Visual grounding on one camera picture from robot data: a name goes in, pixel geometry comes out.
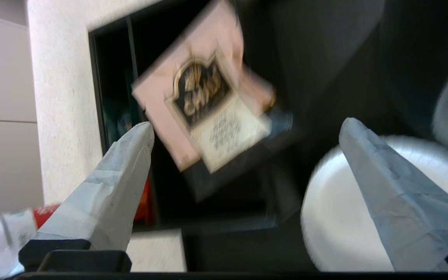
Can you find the pink tea sachet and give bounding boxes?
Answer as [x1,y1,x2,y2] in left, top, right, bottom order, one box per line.
[131,0,276,174]

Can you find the red sachet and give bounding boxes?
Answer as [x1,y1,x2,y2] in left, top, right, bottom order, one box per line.
[133,177,157,227]

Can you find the black rectangular serving tray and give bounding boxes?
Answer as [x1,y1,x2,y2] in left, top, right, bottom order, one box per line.
[181,154,403,272]

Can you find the black compartment organizer box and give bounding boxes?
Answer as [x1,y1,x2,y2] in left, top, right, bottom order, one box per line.
[88,0,299,231]

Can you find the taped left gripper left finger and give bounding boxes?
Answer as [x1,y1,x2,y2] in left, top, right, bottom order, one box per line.
[19,121,155,269]

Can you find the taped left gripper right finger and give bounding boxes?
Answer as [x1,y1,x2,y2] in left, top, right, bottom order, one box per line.
[339,117,448,272]

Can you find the black electric kettle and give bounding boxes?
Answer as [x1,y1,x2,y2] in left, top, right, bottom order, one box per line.
[243,0,448,157]

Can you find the red-cap bottle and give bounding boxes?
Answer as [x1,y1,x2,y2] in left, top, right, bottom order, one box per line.
[0,202,62,279]

